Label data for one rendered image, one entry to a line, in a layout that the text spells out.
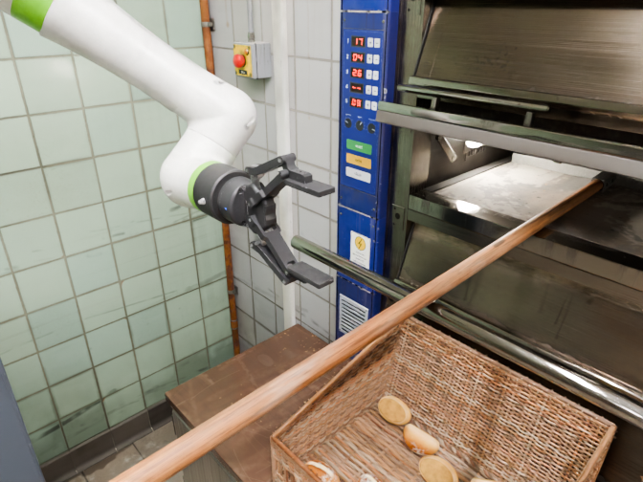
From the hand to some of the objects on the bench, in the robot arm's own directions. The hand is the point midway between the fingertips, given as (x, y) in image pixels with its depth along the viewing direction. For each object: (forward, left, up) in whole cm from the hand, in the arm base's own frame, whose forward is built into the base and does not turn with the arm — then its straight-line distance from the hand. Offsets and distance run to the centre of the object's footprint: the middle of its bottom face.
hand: (321, 237), depth 67 cm
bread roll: (-16, +40, -74) cm, 86 cm away
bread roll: (-5, +40, -74) cm, 85 cm away
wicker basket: (+4, +29, -75) cm, 81 cm away
